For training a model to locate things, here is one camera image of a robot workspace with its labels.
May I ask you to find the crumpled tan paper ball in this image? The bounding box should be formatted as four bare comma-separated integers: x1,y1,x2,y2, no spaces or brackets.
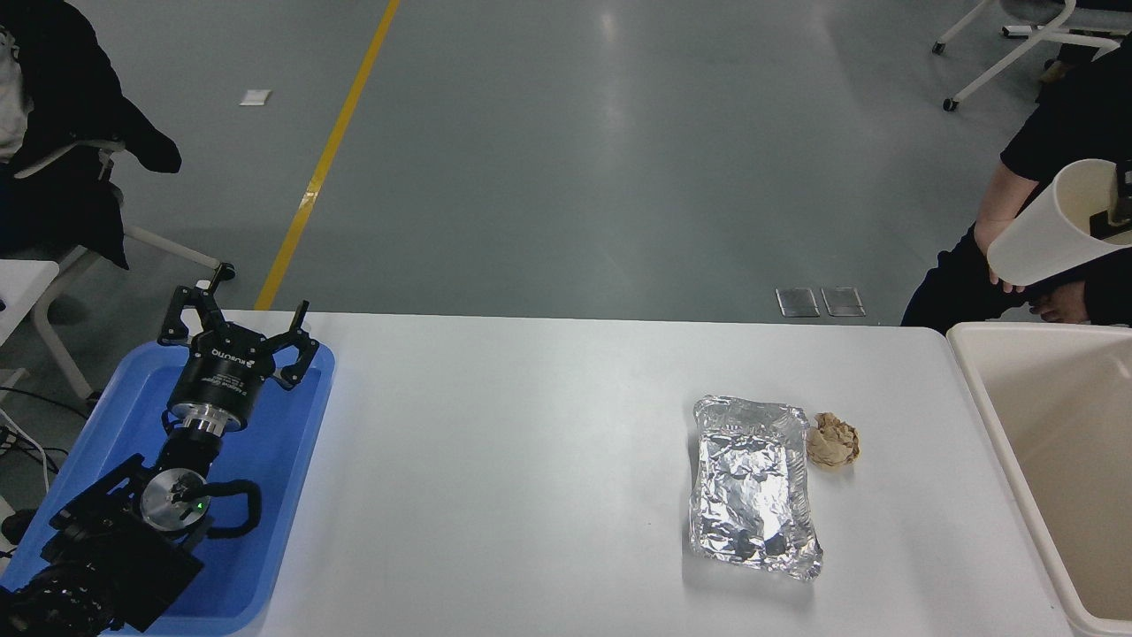
806,412,860,472

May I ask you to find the white floor cable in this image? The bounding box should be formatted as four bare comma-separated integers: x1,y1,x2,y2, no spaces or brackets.
0,407,54,493

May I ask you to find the person's hand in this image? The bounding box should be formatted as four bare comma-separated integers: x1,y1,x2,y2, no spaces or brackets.
1030,283,1090,324
973,219,1027,295

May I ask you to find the white side table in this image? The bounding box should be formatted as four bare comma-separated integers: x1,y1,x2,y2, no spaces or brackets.
0,259,61,346

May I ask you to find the large pale bin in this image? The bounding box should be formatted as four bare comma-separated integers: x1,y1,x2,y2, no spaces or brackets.
946,320,1132,637

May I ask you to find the white chair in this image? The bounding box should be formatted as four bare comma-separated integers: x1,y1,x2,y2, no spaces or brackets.
13,137,222,403

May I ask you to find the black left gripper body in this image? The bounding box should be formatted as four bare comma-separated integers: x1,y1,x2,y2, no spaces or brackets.
166,327,278,430

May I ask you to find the white paper cup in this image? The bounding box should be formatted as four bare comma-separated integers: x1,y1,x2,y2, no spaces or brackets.
986,158,1132,287

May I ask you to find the crumpled foil tray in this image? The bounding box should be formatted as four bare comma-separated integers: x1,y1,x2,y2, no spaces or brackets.
688,395,824,582

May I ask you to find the black floor cable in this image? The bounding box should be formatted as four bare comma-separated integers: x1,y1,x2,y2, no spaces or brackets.
0,386,91,424

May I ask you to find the blue plastic tray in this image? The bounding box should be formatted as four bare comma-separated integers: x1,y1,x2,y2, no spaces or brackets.
0,341,337,636

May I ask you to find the seated person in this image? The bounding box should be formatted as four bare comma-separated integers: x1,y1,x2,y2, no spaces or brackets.
0,0,184,271

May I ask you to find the white rolling frame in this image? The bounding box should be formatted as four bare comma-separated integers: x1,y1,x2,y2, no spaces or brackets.
931,0,1132,113

